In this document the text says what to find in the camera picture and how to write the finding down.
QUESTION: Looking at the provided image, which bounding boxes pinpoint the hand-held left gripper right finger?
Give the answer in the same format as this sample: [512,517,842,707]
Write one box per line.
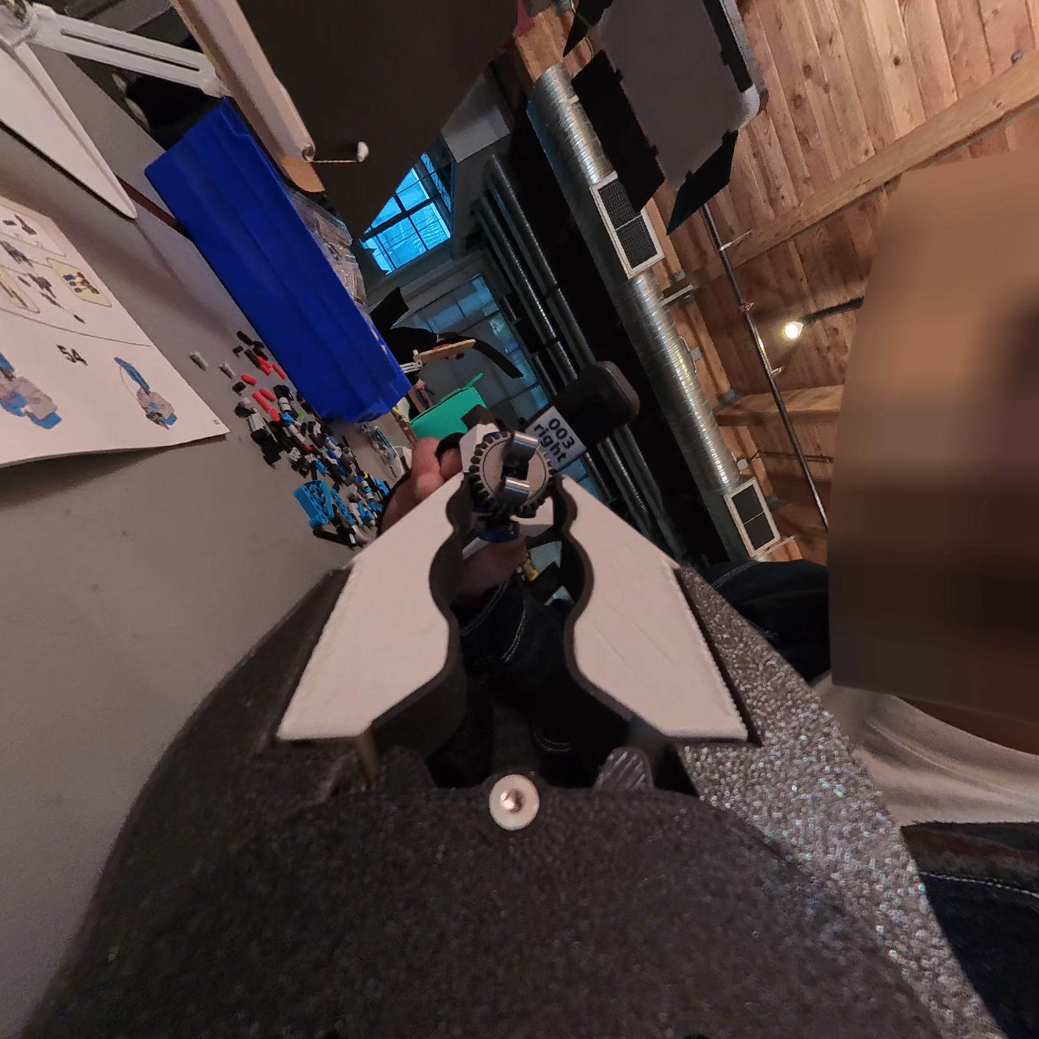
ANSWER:
[557,476,751,745]

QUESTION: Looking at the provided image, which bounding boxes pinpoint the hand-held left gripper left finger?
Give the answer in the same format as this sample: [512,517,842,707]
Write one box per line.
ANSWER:
[277,479,467,748]

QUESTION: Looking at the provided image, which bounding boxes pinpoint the black gear brick assembly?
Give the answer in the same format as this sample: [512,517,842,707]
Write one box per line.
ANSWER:
[458,423,553,540]

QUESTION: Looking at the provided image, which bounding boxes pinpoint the person's right forearm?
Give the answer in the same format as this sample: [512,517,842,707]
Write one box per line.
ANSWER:
[455,572,573,740]

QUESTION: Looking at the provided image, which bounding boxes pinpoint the grey desk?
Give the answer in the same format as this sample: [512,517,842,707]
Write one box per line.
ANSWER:
[1,49,407,1039]

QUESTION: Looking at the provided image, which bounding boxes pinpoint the person's right hand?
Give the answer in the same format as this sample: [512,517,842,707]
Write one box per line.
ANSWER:
[380,436,530,610]

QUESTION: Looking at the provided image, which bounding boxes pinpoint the green box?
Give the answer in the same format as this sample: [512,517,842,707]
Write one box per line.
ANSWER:
[406,382,488,443]

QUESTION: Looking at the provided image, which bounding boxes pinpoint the pile of small brick parts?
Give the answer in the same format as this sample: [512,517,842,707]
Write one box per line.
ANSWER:
[187,330,400,548]

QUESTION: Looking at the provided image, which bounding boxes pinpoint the person's white shirt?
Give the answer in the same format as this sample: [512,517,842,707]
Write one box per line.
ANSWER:
[809,674,1039,829]

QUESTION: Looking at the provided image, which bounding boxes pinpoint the bags of brick parts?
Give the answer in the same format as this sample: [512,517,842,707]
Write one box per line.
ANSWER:
[309,203,368,306]

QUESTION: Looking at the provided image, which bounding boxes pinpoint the blue plastic bin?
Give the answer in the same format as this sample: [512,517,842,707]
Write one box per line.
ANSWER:
[145,101,412,425]

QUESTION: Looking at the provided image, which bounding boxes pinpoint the dark partition panel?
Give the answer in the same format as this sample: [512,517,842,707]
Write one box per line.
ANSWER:
[236,1,524,232]

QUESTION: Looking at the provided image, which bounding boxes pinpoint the building instruction booklet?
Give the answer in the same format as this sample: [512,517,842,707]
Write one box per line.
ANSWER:
[1,195,230,470]

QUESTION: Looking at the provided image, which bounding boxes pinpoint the person's denim jacket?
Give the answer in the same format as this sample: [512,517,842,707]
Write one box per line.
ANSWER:
[707,557,1039,1039]

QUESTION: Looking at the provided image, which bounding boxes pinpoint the white display stand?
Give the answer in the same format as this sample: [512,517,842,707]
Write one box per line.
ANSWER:
[1,1,223,220]

